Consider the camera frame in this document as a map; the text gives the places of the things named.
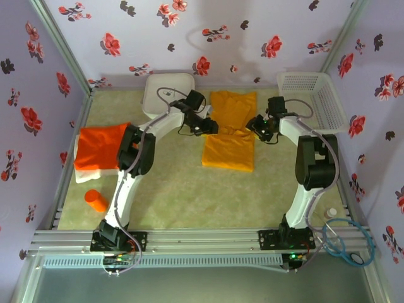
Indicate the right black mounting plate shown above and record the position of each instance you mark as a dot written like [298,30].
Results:
[268,240]

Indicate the orange plastic cup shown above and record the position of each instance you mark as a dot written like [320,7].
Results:
[96,201]

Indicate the white lidded plastic box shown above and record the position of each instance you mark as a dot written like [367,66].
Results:
[167,83]

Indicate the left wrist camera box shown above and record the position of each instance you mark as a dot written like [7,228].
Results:
[194,100]

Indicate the black mounting plate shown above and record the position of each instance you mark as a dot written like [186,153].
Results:
[139,241]
[268,240]

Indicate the aluminium corner post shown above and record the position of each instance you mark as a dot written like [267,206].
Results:
[341,34]
[60,41]

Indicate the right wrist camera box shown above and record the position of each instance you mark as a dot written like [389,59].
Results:
[276,105]

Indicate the small white bottle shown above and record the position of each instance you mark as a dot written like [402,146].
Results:
[330,214]

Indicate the left controller circuit board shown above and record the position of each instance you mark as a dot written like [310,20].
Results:
[116,259]

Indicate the right controller circuit board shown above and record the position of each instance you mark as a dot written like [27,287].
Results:
[295,256]

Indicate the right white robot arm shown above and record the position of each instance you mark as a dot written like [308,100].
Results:
[303,202]

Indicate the white perforated plastic basket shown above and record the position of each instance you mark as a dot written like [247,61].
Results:
[325,104]

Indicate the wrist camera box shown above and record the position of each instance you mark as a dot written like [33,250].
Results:
[276,105]
[194,100]

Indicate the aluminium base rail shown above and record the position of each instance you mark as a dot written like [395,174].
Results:
[202,240]

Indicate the yellow t-shirt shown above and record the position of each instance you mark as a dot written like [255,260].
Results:
[227,151]

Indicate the orange t-shirt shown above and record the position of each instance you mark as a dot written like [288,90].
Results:
[98,148]

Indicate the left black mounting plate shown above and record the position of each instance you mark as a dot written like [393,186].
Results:
[139,241]

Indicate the controller circuit board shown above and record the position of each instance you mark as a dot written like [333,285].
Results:
[116,259]
[295,256]

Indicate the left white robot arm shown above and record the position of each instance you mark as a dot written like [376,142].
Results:
[123,195]

